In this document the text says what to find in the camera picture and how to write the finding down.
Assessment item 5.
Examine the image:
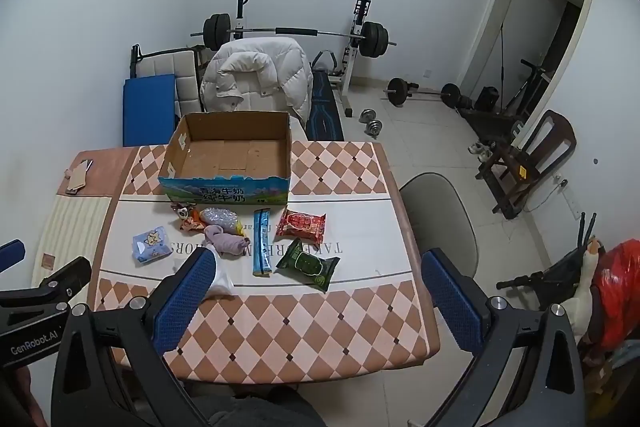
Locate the blue folding mat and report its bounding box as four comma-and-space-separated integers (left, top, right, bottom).
122, 74, 177, 148

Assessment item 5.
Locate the black scooter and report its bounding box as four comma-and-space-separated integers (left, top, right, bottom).
495, 211, 600, 310

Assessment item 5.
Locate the checked printed tablecloth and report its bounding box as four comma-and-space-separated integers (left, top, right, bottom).
87, 141, 441, 383

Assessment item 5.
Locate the cardboard scrap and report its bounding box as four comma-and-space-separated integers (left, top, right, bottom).
64, 159, 94, 196

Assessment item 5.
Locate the racked barbell with black plates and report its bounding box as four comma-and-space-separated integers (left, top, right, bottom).
190, 13, 398, 58

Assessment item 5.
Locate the grey chair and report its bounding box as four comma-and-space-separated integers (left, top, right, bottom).
399, 173, 478, 278

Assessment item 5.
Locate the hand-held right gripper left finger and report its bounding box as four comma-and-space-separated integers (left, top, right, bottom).
51, 249, 218, 427

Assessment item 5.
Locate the black weight bench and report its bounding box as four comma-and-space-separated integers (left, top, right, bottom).
307, 51, 347, 142

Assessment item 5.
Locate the brown mat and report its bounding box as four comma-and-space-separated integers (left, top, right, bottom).
56, 149, 137, 198

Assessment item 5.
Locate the beige padded panel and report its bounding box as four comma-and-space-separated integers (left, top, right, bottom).
131, 44, 207, 118

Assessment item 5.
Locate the white goose plush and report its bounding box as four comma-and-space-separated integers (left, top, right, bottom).
570, 237, 601, 348

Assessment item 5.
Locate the silver glitter pouch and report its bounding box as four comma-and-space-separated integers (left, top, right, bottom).
199, 207, 240, 229

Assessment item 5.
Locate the red snack packet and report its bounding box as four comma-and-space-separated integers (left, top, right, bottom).
274, 208, 327, 244

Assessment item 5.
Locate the light blue tissue packet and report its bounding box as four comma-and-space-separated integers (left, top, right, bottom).
132, 225, 172, 264

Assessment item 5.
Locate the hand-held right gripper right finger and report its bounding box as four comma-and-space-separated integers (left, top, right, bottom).
421, 248, 587, 427

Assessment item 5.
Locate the black exercise equipment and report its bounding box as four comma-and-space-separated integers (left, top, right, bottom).
500, 59, 552, 118

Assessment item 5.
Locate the orange snack packet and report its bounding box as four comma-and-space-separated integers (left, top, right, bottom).
180, 212, 206, 234

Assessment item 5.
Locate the blue stick packet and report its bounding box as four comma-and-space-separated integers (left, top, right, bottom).
252, 208, 273, 278

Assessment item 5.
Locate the purple cloth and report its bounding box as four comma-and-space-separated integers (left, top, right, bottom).
203, 224, 251, 260

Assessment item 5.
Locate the red plastic bag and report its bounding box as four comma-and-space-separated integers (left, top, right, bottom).
590, 241, 640, 349

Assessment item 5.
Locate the white puffer jacket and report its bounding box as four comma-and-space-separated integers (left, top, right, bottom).
200, 36, 315, 138

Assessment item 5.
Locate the black speaker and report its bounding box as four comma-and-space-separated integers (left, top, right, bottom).
474, 87, 500, 110

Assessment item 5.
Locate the dark wooden chair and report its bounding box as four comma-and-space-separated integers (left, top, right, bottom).
475, 109, 577, 220

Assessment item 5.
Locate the white plastic bag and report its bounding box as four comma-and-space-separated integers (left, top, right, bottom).
202, 259, 235, 297

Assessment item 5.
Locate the green snack packet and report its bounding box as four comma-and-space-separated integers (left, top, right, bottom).
276, 238, 341, 293

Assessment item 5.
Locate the white power strip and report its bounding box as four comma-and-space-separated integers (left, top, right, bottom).
554, 176, 582, 214

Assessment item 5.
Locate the printed cardboard box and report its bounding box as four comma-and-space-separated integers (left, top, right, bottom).
158, 111, 292, 206

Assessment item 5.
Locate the white weight rack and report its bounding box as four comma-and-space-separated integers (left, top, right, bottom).
232, 0, 373, 118

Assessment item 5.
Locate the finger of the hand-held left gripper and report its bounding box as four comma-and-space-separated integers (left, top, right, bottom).
37, 257, 92, 304
0, 239, 26, 275

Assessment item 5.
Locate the short barbell with black plates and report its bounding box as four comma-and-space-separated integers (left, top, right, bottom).
384, 78, 463, 110

